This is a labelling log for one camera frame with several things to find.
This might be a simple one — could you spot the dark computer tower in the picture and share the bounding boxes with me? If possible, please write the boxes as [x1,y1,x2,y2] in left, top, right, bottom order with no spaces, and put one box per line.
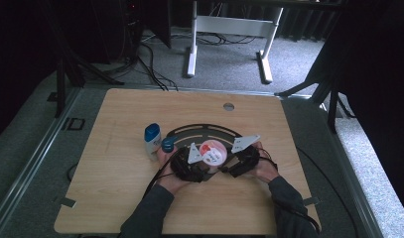
[120,0,145,63]

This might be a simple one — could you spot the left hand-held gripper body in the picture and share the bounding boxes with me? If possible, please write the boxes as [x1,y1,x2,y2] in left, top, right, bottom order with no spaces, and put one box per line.
[169,142,207,183]

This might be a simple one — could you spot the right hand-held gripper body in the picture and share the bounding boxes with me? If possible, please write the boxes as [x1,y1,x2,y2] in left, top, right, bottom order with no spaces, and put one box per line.
[227,133,262,179]

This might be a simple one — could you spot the black cables under desk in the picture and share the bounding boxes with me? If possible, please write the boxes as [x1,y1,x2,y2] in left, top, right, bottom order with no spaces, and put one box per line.
[195,30,258,47]

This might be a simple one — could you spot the black metal frame stand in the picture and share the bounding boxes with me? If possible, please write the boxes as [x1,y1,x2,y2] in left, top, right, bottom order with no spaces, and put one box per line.
[274,49,356,134]

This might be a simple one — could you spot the white bottle with blue cap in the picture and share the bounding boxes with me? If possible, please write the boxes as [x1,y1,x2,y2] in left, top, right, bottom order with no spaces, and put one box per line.
[143,122,163,163]

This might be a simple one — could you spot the person's left hand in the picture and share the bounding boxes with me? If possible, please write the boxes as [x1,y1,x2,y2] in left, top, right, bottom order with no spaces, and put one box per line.
[155,146,192,196]

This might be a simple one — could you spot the white desk frame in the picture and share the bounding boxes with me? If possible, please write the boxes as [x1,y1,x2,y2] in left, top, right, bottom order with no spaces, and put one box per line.
[184,0,285,84]

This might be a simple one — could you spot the black tripod stand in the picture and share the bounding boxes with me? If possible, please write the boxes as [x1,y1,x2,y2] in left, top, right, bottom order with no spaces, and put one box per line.
[52,33,125,119]

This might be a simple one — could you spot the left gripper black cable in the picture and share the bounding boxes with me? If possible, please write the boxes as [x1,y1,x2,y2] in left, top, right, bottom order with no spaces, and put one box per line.
[142,153,178,200]

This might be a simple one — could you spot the pink round jar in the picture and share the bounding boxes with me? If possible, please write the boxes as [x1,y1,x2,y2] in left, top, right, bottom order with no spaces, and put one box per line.
[199,139,229,167]

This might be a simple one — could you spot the black floor cables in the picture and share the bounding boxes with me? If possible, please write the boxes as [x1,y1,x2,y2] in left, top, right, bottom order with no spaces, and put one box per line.
[136,33,180,92]

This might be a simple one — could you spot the black slotted corner shelf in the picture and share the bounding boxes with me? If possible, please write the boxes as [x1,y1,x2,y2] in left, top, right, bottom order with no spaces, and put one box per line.
[165,123,244,182]

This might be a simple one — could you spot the aluminium rail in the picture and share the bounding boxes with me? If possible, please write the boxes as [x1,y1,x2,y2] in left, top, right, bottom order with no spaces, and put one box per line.
[0,86,83,232]
[318,98,386,238]

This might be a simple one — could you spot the person's right hand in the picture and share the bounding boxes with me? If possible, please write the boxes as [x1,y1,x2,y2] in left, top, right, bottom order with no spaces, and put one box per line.
[250,141,280,184]

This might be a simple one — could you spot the grey tape piece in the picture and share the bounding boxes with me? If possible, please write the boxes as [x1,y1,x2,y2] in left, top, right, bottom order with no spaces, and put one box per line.
[302,196,322,207]
[53,195,77,209]

